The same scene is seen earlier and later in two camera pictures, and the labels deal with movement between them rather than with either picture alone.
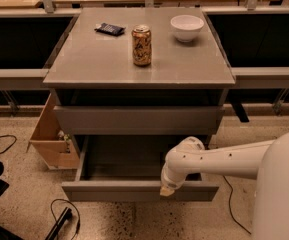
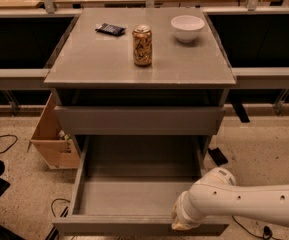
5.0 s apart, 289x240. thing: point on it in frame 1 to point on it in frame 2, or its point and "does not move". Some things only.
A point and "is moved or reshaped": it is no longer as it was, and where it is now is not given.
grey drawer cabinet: [140, 79] does not move
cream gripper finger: [166, 191] to [179, 226]
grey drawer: [129, 169] is moved or reshaped
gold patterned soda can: [141, 45] does not move
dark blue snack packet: [110, 29] does not move
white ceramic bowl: [186, 27] does not move
